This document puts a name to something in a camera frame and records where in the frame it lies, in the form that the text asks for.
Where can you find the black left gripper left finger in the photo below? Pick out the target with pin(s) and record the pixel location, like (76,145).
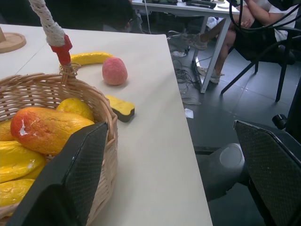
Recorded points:
(77,169)

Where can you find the wicker basket with rope handle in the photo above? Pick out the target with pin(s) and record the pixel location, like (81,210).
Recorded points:
(28,89)

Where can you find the seated person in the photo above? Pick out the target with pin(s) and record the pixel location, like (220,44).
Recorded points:
(254,21)

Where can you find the white metal desk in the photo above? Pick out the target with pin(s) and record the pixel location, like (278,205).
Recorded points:
(188,14)

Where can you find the yellow black sponge eraser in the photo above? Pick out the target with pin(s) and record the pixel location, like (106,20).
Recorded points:
(122,107)

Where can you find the orange red mango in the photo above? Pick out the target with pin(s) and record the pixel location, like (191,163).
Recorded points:
(47,131)

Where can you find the grey robot leg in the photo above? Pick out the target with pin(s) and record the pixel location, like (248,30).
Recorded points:
(223,169)

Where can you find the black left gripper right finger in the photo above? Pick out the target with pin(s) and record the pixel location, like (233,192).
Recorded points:
(270,169)

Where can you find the round wooden stand base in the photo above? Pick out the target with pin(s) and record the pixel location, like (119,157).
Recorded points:
(10,41)

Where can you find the black chair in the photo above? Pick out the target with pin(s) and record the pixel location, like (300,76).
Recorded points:
(270,54)

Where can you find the yellow banana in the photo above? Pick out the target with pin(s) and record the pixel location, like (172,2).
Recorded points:
(90,57)
(16,160)
(14,190)

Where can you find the yellow lemon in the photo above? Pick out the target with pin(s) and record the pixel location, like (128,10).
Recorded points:
(75,107)

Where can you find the pink peach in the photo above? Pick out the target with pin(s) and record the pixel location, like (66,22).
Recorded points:
(114,70)

